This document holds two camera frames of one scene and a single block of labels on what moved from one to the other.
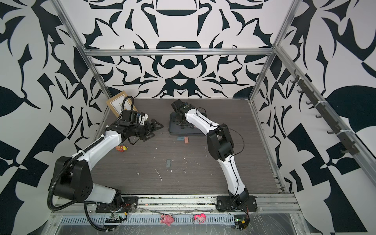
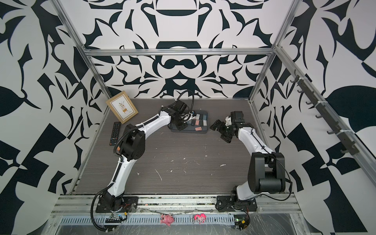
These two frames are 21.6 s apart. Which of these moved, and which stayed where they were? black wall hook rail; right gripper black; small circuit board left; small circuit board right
Moved: right gripper black
Stayed: small circuit board right; small circuit board left; black wall hook rail
